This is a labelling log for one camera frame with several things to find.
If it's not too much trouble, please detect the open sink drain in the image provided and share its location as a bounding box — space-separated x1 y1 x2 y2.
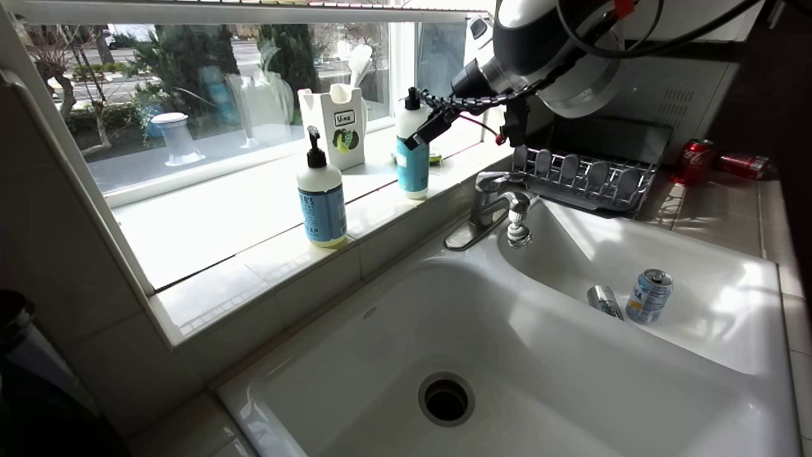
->
416 372 477 429

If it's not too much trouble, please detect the white dish brush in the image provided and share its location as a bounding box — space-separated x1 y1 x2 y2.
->
340 41 374 93

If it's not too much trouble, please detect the white ceramic brush holder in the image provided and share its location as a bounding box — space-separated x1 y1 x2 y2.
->
296 82 368 174

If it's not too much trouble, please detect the white framed window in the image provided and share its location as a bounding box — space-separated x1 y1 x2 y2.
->
0 0 510 347

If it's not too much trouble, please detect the chrome sink faucet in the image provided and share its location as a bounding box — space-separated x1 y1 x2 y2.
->
442 168 537 255

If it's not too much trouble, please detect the metal wire dish rack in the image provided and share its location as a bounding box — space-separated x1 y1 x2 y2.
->
505 113 675 216

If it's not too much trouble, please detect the light blue drink can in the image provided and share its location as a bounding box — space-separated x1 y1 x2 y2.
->
624 267 675 326

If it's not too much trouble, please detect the pump soap bottle blue label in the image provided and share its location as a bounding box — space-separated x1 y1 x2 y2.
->
294 124 349 249

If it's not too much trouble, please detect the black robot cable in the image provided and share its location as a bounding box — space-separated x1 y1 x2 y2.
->
553 0 768 63

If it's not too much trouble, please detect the white outdoor pedestal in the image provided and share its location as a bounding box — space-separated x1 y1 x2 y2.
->
150 109 208 171

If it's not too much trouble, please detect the dark container with lid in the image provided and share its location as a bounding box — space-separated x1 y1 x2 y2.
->
0 288 129 457

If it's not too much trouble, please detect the red drink can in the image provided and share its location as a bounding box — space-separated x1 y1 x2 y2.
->
675 137 722 185
718 151 774 184

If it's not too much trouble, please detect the white double basin sink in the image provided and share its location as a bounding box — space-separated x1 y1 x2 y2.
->
212 195 802 457

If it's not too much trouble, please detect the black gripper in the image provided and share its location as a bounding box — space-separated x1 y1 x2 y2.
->
404 55 519 152

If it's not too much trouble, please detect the blue label dish soap bottle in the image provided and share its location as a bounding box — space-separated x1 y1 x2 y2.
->
391 86 433 202

